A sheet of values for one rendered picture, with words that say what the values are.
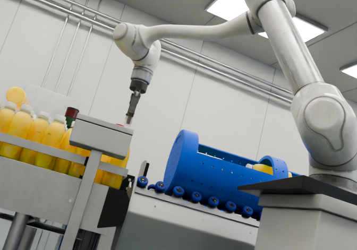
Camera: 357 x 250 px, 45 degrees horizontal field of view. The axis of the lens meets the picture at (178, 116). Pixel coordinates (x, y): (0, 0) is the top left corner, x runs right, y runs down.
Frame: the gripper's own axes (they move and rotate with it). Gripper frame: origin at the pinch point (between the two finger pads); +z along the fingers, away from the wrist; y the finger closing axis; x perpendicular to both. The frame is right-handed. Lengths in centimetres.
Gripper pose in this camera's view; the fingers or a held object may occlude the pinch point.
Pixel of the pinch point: (126, 126)
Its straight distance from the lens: 181.0
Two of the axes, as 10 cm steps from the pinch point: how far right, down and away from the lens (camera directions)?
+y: -2.2, 2.1, 9.5
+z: -2.5, 9.3, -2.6
